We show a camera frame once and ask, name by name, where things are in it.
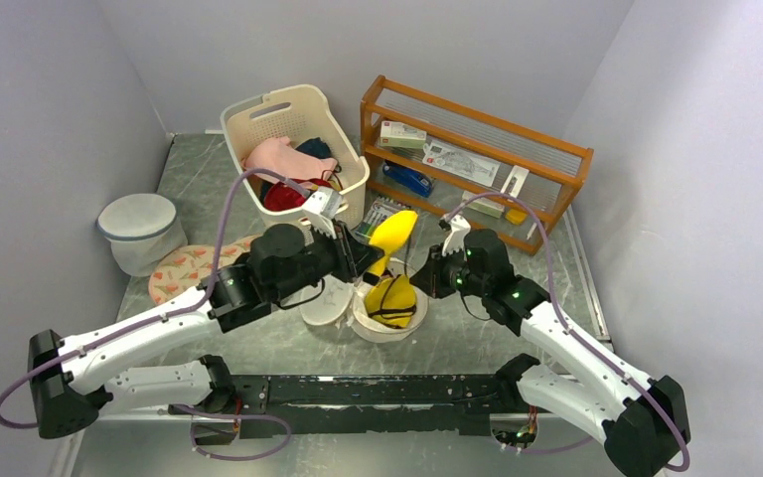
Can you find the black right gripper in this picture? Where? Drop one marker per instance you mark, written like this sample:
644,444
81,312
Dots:
430,278

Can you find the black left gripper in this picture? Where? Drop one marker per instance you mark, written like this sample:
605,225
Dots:
359,255

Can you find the yellow bra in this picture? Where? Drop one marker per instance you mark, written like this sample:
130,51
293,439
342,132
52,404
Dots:
391,237

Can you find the white mesh laundry bag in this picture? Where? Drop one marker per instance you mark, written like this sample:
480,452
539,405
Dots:
335,303

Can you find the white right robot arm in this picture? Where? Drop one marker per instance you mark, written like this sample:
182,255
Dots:
640,421

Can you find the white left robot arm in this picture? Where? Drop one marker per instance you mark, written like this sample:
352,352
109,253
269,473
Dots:
86,376

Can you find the cream plastic laundry basket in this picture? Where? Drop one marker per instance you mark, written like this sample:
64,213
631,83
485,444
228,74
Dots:
292,132

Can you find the floral pink bra bag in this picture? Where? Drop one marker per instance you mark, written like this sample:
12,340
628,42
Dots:
187,266

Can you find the pack of coloured markers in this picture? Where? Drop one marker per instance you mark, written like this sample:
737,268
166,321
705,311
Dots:
379,211

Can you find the green white box lower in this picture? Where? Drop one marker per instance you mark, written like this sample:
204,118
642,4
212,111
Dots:
487,207

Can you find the green white box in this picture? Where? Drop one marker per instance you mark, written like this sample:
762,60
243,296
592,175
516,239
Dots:
487,207
394,134

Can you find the blue stapler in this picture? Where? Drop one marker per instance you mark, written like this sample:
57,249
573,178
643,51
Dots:
413,180

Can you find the red garment in basket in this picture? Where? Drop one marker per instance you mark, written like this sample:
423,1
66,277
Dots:
281,197

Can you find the yellow small block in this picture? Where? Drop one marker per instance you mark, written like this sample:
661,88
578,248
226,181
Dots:
515,217

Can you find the dark blue garment in basket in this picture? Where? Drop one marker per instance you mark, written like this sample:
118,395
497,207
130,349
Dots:
315,147

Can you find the clear blister pack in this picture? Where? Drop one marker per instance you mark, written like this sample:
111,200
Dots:
460,162

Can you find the orange wooden shelf rack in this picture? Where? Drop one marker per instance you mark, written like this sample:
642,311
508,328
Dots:
558,169

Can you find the green white box upper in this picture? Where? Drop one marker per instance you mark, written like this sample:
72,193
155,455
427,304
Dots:
394,134

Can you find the pink cloth in basket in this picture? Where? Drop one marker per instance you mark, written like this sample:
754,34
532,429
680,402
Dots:
278,156

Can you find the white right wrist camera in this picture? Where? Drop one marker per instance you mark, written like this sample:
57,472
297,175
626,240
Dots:
456,227

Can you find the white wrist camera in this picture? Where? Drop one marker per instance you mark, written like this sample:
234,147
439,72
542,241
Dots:
456,227
320,210

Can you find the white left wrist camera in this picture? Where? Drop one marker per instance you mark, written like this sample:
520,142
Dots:
320,210

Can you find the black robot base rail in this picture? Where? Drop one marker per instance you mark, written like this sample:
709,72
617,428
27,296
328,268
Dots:
466,404

